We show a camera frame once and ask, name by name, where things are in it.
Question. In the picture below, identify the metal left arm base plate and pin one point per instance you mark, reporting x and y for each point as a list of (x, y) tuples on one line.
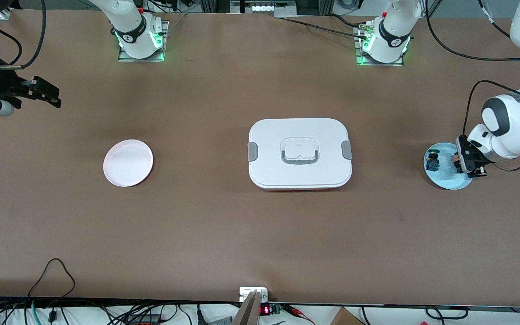
[(379, 64)]

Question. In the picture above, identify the short aluminium frame rail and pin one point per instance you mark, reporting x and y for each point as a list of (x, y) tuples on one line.
[(5, 15)]

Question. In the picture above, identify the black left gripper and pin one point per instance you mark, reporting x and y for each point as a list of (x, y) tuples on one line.
[(458, 162)]

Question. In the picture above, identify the orange push button switch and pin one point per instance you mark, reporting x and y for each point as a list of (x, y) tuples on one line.
[(456, 160)]

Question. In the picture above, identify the red clip leads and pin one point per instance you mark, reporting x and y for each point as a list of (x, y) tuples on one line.
[(294, 309)]

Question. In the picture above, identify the small white box device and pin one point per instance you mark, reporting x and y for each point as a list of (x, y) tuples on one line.
[(245, 293)]

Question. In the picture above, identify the red digit display module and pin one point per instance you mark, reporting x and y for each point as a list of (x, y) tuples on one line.
[(265, 310)]

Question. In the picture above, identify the grey brown mounting post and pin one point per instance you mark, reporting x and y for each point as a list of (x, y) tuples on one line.
[(248, 311)]

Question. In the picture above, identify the green push button switch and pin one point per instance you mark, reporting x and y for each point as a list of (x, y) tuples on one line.
[(433, 161)]

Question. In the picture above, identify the pale pink round plate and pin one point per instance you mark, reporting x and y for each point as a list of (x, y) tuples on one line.
[(128, 163)]

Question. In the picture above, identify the light blue round plate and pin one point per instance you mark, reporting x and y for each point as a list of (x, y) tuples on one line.
[(445, 178)]

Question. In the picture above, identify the white lunch box grey clips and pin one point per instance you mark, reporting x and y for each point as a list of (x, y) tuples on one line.
[(299, 135)]

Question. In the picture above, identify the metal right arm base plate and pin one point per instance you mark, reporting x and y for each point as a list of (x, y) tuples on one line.
[(142, 59)]

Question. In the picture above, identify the grey power strip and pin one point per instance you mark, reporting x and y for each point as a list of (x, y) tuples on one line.
[(264, 6)]

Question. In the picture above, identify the brown cardboard box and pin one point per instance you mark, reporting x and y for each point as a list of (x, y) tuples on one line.
[(345, 318)]

